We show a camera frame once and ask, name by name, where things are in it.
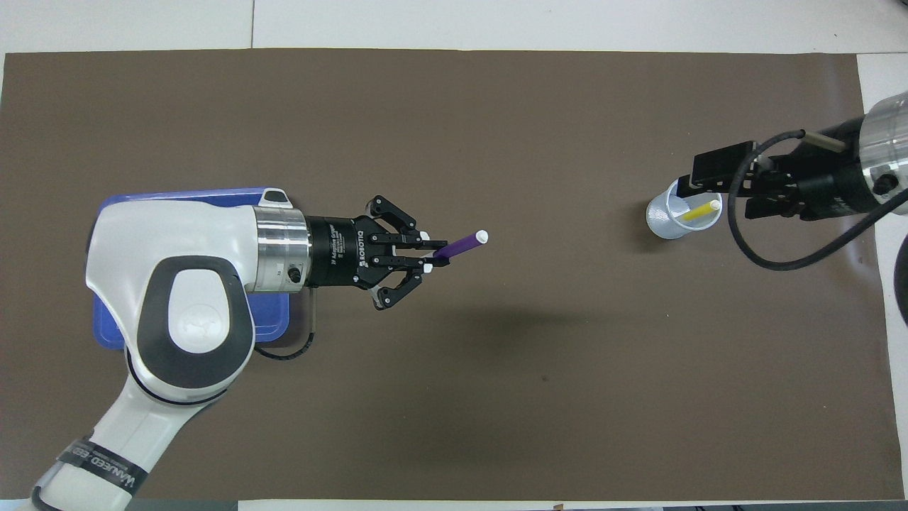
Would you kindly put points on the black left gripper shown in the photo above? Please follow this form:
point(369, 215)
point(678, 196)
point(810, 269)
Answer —
point(340, 248)

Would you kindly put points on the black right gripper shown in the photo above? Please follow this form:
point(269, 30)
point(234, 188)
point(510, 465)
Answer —
point(830, 184)

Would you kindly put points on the blue plastic tray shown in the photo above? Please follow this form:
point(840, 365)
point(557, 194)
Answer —
point(273, 319)

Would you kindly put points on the brown table mat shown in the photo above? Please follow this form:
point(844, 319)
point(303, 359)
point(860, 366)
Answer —
point(496, 390)

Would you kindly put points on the yellow marker pen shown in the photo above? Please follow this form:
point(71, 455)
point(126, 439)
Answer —
point(701, 210)

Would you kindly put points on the translucent plastic cup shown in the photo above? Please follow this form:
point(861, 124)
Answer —
point(663, 227)

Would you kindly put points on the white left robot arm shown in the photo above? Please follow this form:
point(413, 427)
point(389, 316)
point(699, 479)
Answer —
point(177, 234)

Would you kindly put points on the purple marker pen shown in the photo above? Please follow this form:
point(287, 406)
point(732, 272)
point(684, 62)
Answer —
point(464, 243)

